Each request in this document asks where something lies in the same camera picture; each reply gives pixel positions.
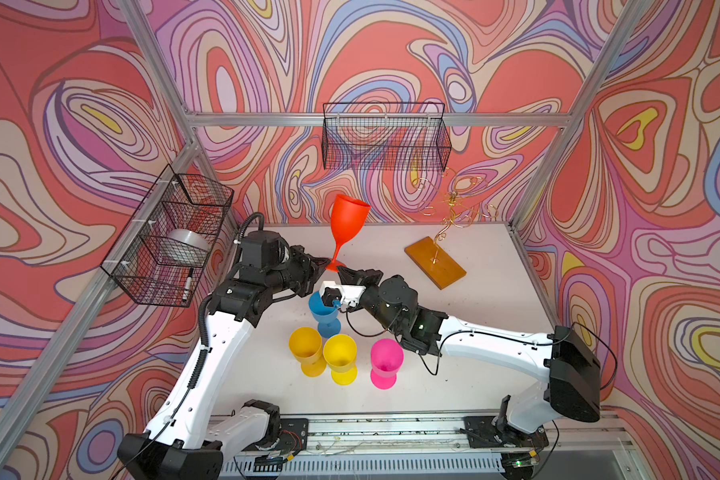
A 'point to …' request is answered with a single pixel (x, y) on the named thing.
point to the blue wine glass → (327, 316)
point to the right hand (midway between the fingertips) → (346, 268)
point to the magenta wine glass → (386, 359)
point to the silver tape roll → (186, 247)
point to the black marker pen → (188, 287)
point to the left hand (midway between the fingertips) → (335, 257)
